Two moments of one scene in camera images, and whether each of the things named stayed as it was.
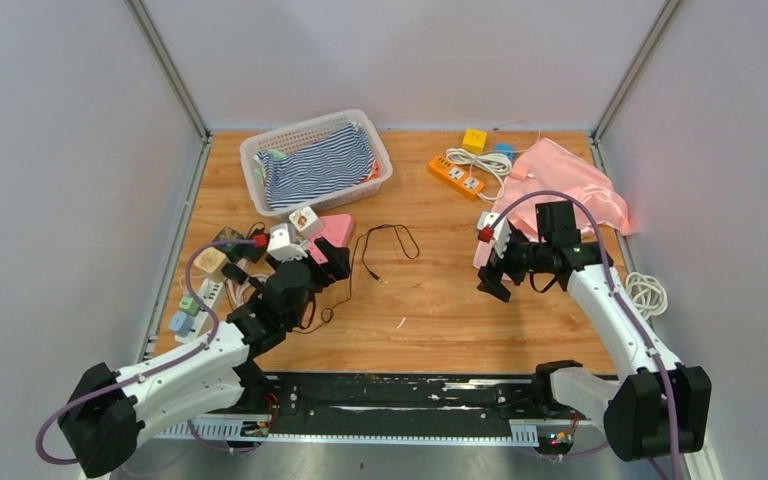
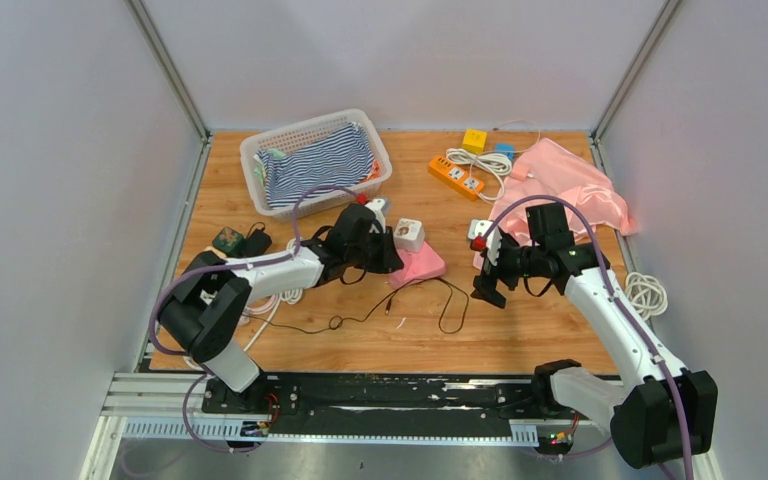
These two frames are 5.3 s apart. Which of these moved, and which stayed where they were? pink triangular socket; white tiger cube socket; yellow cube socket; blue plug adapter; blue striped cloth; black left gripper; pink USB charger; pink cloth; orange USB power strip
Moved: black left gripper; white tiger cube socket; pink triangular socket
Stayed: orange USB power strip; pink USB charger; blue plug adapter; yellow cube socket; blue striped cloth; pink cloth
